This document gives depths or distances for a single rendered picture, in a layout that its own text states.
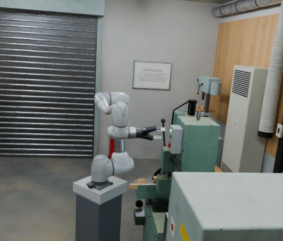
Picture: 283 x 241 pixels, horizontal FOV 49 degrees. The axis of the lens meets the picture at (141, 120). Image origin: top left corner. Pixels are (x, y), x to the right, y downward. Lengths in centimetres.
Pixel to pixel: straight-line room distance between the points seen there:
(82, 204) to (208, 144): 145
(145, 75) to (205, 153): 340
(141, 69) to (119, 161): 262
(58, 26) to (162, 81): 186
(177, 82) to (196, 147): 348
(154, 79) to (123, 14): 115
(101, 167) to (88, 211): 41
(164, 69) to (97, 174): 287
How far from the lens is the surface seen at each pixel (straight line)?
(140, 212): 266
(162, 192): 218
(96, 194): 277
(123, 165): 283
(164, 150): 203
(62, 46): 513
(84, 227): 302
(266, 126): 356
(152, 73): 520
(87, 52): 510
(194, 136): 188
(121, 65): 515
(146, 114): 531
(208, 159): 196
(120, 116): 219
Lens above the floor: 195
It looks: 14 degrees down
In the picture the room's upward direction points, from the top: 4 degrees clockwise
